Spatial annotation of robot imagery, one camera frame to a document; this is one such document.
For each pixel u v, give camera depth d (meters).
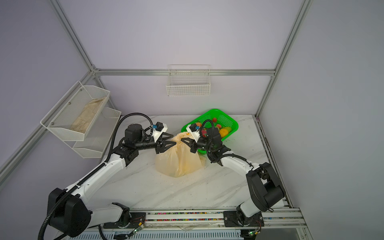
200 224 0.73
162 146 0.66
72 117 0.78
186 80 0.95
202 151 0.88
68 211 0.39
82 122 0.76
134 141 0.60
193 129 0.69
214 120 1.16
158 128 0.63
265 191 0.44
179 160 0.78
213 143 0.66
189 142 0.74
